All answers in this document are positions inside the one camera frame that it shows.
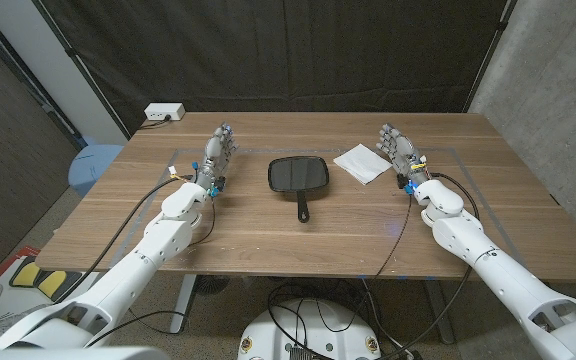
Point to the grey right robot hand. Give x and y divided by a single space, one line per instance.
405 155

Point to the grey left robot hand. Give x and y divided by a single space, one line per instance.
214 160

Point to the white paper napkin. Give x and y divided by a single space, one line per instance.
363 162

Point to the black hand mirror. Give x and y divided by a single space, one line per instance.
298 174

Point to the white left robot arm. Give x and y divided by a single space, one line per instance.
133 265

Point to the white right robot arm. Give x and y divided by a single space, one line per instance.
493 270

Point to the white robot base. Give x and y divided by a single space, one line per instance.
313 330

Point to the white power strip box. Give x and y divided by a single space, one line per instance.
164 111

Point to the black backdrop curtain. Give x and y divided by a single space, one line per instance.
268 50

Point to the blue round stool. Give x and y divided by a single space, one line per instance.
90 167

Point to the black round floor fan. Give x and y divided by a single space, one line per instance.
211 284

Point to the black backdrop stand pole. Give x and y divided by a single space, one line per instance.
490 52
80 67

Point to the white table leg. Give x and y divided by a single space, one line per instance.
184 300

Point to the grey table leg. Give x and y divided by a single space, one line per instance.
438 310

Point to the yellow and black floor mat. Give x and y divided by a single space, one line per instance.
28 274

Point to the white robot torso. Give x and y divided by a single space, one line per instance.
68 354

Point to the white floor board red edge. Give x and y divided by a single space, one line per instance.
18 305

